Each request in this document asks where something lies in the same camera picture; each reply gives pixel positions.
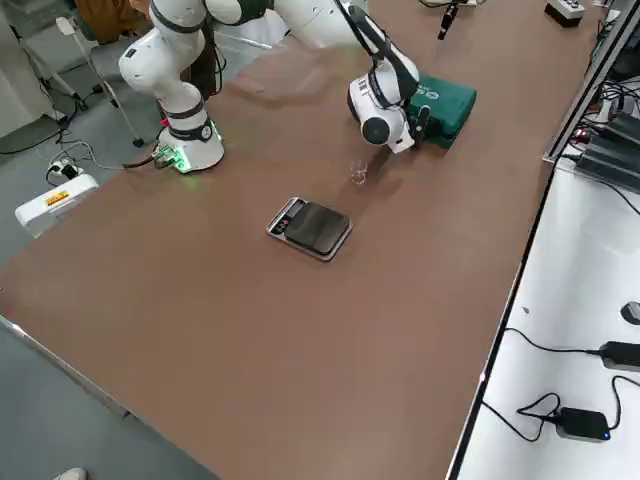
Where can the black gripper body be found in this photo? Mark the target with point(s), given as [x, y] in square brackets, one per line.
[422, 127]

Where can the green plastic toolbox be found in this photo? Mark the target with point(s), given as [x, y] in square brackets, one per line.
[450, 100]

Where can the small clear measuring cup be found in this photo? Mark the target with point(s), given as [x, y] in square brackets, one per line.
[358, 172]

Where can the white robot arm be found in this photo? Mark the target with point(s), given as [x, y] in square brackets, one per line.
[170, 75]

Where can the digital kitchen scale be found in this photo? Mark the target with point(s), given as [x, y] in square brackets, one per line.
[315, 230]

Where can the small red-lit device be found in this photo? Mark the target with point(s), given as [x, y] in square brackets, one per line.
[582, 135]

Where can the white black button box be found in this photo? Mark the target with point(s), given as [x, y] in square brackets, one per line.
[562, 15]

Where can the black ribbed power supply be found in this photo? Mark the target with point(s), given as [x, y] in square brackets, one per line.
[610, 160]
[627, 125]

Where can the white desk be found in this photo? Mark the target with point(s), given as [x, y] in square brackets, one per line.
[575, 280]

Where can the dark grey mouse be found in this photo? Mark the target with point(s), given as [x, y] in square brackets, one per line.
[631, 312]

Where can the black power brick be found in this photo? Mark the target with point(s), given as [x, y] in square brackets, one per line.
[622, 356]

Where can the small black hub blue light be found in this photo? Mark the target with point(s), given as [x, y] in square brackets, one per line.
[582, 424]

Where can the white power strip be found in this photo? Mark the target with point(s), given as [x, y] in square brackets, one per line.
[65, 170]

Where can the white tripod stand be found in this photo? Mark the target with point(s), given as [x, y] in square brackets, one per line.
[75, 32]

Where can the white box with yellow label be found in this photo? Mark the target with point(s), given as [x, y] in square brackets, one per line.
[55, 205]

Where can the person's white shoe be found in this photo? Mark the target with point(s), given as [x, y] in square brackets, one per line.
[70, 474]

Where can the aluminium frame post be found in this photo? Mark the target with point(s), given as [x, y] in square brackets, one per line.
[575, 107]

